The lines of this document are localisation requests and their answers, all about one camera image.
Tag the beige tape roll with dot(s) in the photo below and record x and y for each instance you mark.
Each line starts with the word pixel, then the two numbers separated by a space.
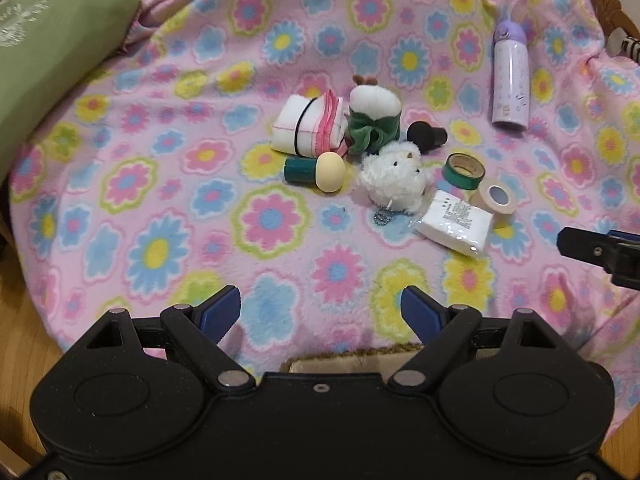
pixel 492 202

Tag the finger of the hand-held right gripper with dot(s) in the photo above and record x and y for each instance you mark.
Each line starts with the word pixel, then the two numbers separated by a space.
pixel 592 250

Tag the purple bottle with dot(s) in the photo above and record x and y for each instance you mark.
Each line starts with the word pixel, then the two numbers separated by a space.
pixel 511 80

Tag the green tape roll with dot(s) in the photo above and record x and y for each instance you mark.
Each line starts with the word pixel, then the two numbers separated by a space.
pixel 462 172

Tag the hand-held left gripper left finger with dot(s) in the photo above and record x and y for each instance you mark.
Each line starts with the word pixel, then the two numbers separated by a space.
pixel 220 310

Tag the white and green plush toy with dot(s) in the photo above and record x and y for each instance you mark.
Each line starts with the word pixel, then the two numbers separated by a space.
pixel 372 120

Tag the green cushion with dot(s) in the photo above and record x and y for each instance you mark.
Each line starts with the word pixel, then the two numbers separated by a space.
pixel 45 55

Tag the pink floral fleece blanket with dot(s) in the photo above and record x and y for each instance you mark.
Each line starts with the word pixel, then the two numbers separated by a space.
pixel 210 210

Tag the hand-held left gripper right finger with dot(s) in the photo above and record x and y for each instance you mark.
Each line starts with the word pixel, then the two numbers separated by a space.
pixel 417 310

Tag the black and white striped object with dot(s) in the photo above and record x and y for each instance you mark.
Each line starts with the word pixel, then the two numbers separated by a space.
pixel 627 46

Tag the black makeup sponge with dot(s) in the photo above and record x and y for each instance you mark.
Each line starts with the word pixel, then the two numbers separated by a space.
pixel 424 136

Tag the brown fuzzy mat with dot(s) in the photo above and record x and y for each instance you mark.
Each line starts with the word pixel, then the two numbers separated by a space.
pixel 350 360

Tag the white cotton pad packet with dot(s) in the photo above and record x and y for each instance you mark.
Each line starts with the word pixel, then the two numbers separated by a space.
pixel 455 222

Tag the white cloth pink edge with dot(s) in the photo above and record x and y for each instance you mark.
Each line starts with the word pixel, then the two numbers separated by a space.
pixel 300 125

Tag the white fluffy chick plush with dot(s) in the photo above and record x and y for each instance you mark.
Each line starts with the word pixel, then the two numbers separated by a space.
pixel 395 175

